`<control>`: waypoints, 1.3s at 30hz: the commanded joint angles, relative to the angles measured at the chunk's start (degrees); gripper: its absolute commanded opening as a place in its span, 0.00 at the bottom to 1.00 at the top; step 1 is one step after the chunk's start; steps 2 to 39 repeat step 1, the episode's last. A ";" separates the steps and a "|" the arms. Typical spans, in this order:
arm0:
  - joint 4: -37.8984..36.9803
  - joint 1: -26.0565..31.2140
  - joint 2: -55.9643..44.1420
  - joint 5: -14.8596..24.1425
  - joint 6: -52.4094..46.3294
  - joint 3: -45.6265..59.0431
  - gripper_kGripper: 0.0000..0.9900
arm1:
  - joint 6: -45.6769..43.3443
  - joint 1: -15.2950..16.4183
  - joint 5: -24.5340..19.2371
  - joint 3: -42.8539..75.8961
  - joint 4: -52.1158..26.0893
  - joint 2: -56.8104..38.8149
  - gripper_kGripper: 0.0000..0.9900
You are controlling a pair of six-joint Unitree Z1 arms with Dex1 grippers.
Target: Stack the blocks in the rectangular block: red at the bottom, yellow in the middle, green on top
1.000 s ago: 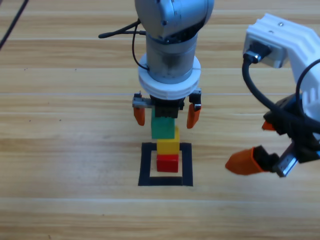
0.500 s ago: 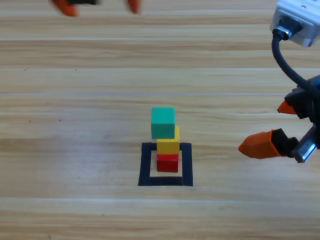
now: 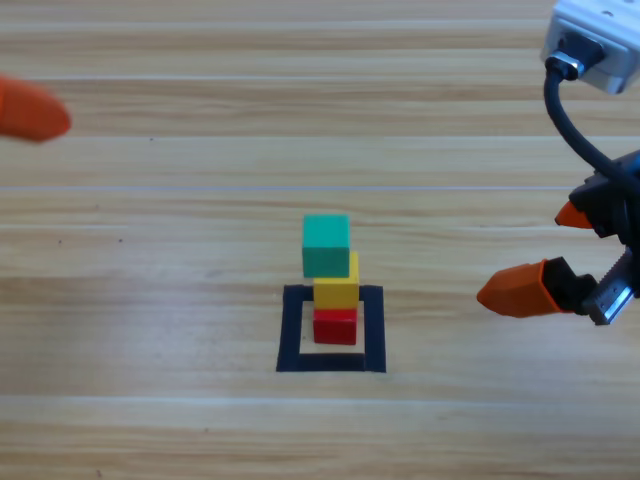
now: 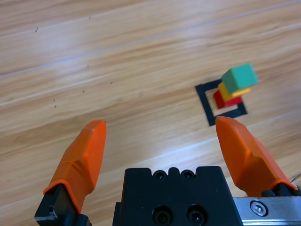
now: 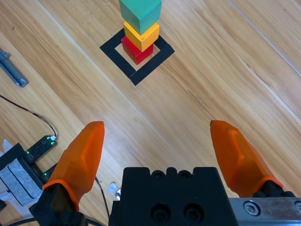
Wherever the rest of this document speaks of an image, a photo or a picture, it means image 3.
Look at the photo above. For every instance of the green cube block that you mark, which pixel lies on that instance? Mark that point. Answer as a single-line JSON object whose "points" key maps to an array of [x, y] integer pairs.
{"points": [[325, 245]]}

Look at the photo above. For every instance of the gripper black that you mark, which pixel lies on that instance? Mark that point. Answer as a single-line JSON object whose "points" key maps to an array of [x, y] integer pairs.
{"points": [[615, 210]]}

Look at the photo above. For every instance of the black tape square outline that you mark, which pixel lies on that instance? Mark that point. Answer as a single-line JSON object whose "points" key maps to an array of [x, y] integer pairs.
{"points": [[330, 362]]}

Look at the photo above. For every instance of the red cube block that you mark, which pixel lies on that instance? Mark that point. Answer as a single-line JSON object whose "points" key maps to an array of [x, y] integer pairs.
{"points": [[335, 327]]}

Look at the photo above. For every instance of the yellow cube block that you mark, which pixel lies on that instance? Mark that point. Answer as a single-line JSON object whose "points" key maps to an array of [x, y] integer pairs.
{"points": [[337, 295]]}

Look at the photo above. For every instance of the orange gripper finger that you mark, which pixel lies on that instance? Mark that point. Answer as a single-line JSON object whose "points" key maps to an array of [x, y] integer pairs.
{"points": [[30, 112]]}

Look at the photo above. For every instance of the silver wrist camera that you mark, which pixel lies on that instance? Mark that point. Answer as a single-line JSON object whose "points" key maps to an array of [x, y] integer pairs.
{"points": [[615, 70]]}

